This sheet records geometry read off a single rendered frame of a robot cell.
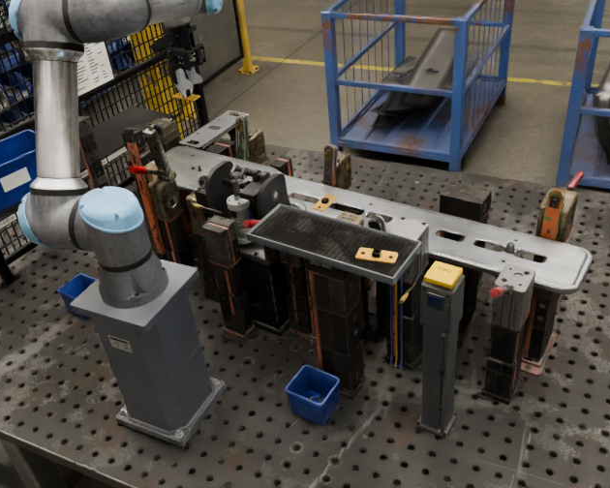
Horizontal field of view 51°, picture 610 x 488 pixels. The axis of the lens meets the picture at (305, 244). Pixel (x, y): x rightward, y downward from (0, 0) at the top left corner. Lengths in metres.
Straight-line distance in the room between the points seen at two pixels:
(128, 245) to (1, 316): 0.96
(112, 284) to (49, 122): 0.35
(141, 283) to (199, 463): 0.47
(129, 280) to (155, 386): 0.28
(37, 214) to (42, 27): 0.37
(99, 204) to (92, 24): 0.35
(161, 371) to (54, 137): 0.56
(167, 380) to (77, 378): 0.44
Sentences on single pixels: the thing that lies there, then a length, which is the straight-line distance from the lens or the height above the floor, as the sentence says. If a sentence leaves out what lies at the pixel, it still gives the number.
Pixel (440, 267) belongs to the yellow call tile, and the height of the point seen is 1.16.
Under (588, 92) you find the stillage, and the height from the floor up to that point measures 0.17.
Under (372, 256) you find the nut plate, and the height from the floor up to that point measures 1.17.
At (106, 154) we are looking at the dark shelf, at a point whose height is 1.03.
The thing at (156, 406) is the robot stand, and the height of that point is 0.81.
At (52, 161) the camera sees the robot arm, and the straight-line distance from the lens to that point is 1.43.
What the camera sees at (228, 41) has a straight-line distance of 5.45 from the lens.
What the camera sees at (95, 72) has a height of 1.21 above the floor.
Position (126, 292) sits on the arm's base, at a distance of 1.42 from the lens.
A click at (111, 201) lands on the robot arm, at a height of 1.33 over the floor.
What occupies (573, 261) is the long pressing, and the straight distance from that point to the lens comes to 1.66.
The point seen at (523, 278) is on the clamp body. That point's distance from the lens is 1.49.
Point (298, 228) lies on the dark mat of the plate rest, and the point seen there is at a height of 1.16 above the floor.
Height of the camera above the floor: 1.99
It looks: 36 degrees down
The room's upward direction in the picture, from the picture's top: 6 degrees counter-clockwise
